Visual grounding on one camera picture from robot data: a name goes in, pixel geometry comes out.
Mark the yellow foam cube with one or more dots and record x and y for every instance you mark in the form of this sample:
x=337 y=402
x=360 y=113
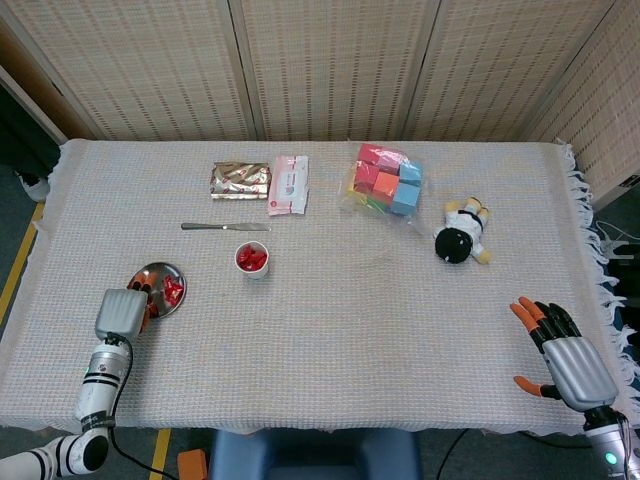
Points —
x=351 y=189

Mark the orange floor block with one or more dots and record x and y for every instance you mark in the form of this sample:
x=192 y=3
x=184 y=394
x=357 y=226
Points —
x=192 y=465

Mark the white paper cup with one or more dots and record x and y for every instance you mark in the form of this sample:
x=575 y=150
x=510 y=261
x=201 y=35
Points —
x=252 y=274

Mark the gold foil snack packet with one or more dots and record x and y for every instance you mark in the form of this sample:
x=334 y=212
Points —
x=240 y=181

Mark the black haired plush doll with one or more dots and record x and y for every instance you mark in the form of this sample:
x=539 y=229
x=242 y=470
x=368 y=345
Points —
x=455 y=245

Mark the orange foam cube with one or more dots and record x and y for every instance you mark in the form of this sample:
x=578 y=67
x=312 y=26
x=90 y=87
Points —
x=385 y=186

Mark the black shoe white sole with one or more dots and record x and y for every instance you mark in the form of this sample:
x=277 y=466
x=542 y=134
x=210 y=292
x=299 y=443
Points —
x=35 y=187

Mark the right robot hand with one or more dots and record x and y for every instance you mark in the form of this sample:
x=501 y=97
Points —
x=580 y=370

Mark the red candy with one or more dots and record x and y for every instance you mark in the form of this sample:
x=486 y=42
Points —
x=259 y=259
x=246 y=256

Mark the silver table knife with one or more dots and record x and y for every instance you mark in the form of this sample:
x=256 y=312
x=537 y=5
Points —
x=210 y=226

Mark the green foam cube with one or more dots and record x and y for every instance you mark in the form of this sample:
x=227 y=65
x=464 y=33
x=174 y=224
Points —
x=377 y=203

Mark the beige folding screen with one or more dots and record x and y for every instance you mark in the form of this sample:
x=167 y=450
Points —
x=320 y=70

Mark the pink foam cube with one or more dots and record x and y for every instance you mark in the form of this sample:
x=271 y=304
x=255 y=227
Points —
x=392 y=162

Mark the light blue foam cube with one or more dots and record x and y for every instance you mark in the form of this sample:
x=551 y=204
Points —
x=405 y=198
x=411 y=173

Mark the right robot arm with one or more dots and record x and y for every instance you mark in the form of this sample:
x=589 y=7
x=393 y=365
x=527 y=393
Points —
x=607 y=440

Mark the beige woven tablecloth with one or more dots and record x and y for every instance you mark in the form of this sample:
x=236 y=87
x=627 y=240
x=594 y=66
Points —
x=320 y=325

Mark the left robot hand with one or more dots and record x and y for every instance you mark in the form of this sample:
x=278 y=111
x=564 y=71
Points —
x=120 y=312

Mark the pink wet wipes pack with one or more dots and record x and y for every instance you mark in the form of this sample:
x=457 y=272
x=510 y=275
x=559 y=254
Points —
x=287 y=185

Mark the blue padded seat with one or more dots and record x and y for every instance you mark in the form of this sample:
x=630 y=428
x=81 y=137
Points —
x=315 y=455

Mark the clear plastic bag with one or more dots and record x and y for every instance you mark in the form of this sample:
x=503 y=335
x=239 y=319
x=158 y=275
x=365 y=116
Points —
x=350 y=202

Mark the metal dish of red candies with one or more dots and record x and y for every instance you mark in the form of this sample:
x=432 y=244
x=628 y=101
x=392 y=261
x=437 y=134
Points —
x=157 y=270

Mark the red foam cube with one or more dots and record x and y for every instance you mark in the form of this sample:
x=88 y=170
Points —
x=372 y=152
x=367 y=176

